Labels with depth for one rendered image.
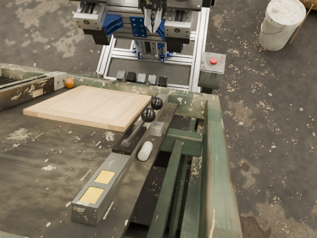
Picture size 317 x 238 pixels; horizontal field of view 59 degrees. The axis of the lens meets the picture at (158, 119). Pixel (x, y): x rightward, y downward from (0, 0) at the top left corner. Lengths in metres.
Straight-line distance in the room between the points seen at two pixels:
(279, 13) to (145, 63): 1.14
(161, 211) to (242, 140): 1.69
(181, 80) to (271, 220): 1.22
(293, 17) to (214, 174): 2.05
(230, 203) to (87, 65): 2.27
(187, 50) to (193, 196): 1.37
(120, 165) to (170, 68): 1.71
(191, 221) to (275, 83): 1.60
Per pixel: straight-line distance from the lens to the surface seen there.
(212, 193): 0.59
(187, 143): 1.09
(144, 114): 0.69
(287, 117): 2.50
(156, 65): 2.31
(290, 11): 2.62
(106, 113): 1.09
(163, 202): 0.72
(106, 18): 1.72
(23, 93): 1.24
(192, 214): 1.36
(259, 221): 2.23
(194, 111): 1.40
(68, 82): 1.49
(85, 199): 0.55
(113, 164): 0.66
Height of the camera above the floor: 2.14
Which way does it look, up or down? 67 degrees down
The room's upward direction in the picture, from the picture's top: 8 degrees counter-clockwise
